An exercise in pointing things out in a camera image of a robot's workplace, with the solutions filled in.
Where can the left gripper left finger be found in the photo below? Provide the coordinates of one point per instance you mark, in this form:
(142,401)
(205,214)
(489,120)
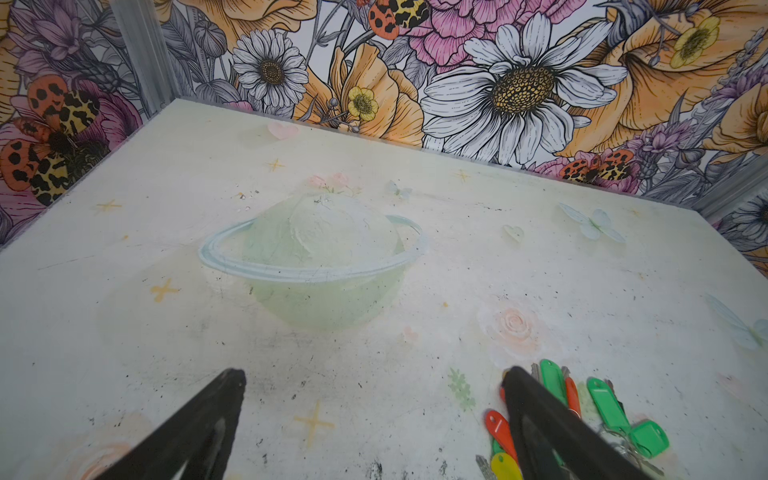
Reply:
(195,442)

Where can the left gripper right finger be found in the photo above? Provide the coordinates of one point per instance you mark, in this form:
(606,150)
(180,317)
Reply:
(551,442)

